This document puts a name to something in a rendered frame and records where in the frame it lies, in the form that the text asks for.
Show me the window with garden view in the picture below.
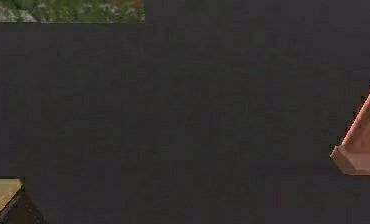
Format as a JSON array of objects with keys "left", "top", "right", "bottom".
[{"left": 0, "top": 0, "right": 146, "bottom": 24}]

